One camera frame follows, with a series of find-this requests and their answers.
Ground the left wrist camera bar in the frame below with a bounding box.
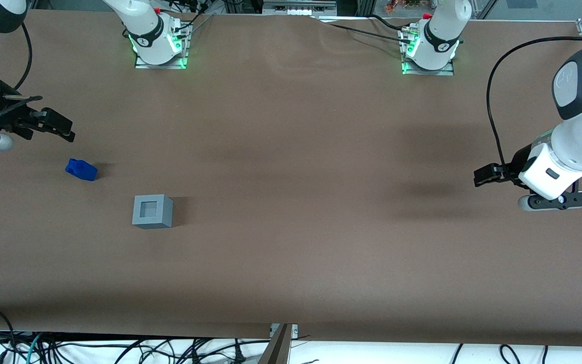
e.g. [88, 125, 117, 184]
[518, 191, 582, 212]

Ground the teal floor cable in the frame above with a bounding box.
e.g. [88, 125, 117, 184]
[24, 333, 45, 364]

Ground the black base power cable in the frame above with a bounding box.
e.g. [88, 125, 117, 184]
[316, 14, 415, 47]

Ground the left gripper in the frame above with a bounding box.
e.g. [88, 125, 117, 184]
[474, 143, 582, 201]

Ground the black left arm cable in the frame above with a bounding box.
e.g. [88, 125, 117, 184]
[487, 36, 582, 177]

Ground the brown table cover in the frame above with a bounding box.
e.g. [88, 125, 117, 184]
[0, 9, 582, 347]

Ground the gray cube base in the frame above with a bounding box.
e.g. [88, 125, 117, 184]
[132, 194, 174, 230]

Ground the aluminium frame rack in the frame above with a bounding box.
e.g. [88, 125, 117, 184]
[261, 0, 338, 17]

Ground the metal table edge bracket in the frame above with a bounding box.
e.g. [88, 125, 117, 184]
[258, 323, 299, 364]

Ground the blue plastic part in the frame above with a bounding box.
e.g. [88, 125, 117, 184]
[65, 158, 99, 181]

